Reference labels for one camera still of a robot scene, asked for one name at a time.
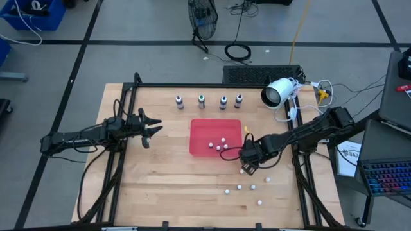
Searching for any black aluminium table frame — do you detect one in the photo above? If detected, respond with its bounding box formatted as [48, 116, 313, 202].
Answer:
[72, 72, 346, 231]

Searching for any black rolling cart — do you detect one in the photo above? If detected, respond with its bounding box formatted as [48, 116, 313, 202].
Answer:
[333, 110, 411, 228]

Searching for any yellow hanging cable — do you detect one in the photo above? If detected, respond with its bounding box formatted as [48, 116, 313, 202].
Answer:
[288, 0, 313, 65]

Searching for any silver metal plate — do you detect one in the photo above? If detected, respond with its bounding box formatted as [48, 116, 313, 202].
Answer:
[101, 226, 139, 231]

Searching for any white printed paper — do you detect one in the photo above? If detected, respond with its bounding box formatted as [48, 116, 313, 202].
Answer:
[335, 140, 363, 178]

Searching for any black computer tower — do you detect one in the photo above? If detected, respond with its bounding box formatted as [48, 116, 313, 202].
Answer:
[222, 64, 306, 85]

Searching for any laptop with RGB keyboard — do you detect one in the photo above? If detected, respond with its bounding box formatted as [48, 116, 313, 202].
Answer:
[358, 118, 411, 197]

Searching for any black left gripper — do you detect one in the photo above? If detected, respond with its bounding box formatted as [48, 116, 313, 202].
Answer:
[125, 108, 164, 149]

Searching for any black floor object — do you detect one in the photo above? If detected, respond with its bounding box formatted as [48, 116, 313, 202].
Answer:
[0, 98, 13, 124]

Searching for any white floor cable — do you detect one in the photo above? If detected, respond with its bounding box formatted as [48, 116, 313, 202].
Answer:
[0, 0, 44, 46]

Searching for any black coiled cable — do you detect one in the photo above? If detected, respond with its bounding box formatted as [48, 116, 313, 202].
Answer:
[223, 0, 259, 62]

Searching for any white spot lamp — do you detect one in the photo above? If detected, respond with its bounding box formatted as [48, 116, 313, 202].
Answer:
[260, 77, 297, 110]

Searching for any blue plastic bin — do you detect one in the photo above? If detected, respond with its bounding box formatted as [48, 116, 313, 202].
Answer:
[0, 0, 67, 32]

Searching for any blue container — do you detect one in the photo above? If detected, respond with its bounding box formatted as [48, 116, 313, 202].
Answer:
[0, 38, 12, 68]

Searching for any red plastic tray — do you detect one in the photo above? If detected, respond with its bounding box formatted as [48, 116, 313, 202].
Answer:
[189, 118, 243, 158]

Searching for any white lamp cable with switch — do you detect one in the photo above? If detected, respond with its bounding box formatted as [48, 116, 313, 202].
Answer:
[274, 76, 333, 123]

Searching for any grey metal base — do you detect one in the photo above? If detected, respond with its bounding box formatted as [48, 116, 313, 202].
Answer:
[0, 71, 29, 83]

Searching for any black floor fan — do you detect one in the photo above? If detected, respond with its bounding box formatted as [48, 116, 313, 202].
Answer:
[188, 0, 219, 55]

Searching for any black device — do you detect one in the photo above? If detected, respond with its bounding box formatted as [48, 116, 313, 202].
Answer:
[398, 47, 411, 80]

